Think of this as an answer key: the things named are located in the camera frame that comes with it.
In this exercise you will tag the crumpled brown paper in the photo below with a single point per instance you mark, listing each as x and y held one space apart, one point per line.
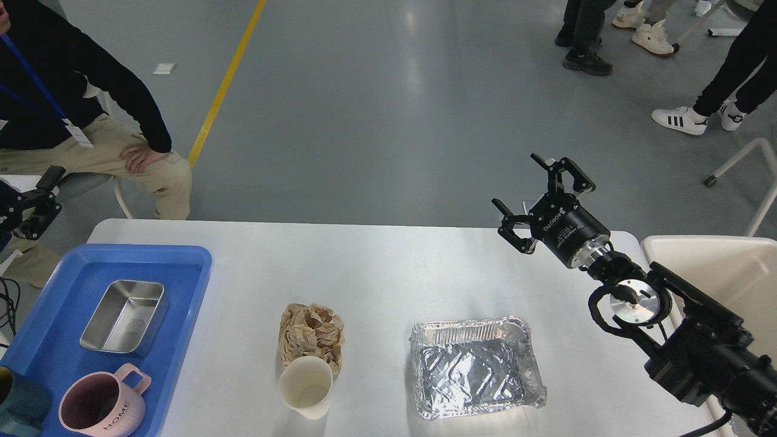
311 330

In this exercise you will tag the person in black shoes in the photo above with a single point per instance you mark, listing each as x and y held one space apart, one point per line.
582 23

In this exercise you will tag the aluminium foil container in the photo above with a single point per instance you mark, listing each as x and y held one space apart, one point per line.
474 367

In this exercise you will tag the person with striped sneakers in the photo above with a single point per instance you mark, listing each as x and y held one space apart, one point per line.
746 79

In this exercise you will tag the teal cup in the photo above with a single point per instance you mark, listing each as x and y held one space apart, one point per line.
24 404

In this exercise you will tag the white paper scrap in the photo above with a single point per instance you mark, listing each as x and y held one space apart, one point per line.
164 68

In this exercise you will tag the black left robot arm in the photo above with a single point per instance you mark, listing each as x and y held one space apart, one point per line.
6 214

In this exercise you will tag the person in black sweater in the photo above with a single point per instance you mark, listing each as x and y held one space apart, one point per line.
68 102

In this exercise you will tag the beige plastic bin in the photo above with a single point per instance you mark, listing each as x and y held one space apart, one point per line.
739 272

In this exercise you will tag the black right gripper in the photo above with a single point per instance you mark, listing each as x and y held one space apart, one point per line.
558 220

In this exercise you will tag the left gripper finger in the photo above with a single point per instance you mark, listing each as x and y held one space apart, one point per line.
33 211

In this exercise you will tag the stainless steel tray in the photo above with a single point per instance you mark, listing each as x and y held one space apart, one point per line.
127 318

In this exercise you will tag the white paper cup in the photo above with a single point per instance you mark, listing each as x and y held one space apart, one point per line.
305 386

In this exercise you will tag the small white side table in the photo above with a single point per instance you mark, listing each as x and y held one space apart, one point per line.
21 183

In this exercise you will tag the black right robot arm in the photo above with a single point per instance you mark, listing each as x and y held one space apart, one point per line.
696 347

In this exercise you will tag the white chair leg right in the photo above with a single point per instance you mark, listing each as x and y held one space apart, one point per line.
759 181

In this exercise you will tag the white rolling chair frame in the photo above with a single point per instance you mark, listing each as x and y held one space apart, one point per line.
741 10

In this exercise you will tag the pink mug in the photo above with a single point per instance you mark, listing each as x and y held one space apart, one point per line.
106 404

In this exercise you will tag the blue plastic tray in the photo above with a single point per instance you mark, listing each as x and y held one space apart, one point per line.
47 347

